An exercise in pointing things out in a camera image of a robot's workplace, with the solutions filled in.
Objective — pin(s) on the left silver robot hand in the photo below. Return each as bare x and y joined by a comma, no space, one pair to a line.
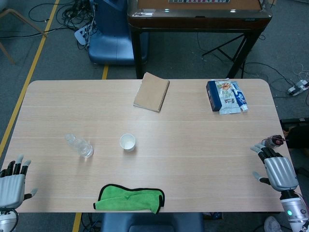
12,188

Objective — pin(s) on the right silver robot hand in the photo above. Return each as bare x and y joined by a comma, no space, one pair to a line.
281,172

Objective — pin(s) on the transparent plastic bottle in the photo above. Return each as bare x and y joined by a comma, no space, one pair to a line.
80,146

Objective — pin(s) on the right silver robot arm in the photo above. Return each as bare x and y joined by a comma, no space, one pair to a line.
294,210

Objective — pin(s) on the white paper cup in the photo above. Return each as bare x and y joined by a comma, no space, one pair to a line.
127,143

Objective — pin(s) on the small dark red object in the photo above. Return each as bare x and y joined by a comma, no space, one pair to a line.
275,140

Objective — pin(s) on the black box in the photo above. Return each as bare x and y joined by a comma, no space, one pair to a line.
298,137

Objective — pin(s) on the white shoe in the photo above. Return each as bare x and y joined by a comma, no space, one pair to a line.
272,224

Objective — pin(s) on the blue white toothpaste tube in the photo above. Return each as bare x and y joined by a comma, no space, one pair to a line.
240,96

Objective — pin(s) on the grey white power strip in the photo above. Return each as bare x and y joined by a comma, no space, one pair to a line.
298,87

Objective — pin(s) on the white green snack packet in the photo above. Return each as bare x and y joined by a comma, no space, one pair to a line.
227,96

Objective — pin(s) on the dark blue cardboard box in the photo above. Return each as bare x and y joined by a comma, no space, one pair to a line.
213,96

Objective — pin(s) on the green cloth with black edge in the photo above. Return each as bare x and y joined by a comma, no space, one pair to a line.
130,199

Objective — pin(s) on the black tripod legs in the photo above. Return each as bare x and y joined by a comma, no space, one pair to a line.
223,49

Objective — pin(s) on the dark blue padded seat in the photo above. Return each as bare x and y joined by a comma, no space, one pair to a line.
152,222

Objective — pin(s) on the brown spiral notebook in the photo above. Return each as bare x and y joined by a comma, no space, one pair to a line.
152,93

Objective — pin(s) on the white power strip with plugs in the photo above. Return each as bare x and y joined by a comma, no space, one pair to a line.
83,33

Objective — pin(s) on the wooden chair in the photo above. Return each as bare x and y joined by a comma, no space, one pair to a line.
17,15

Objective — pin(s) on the brown mahjong table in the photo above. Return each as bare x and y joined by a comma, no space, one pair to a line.
193,21

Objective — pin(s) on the blue machine base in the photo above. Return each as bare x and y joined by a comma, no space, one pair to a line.
111,36

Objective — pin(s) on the row of mahjong tiles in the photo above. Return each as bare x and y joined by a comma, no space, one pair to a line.
198,1

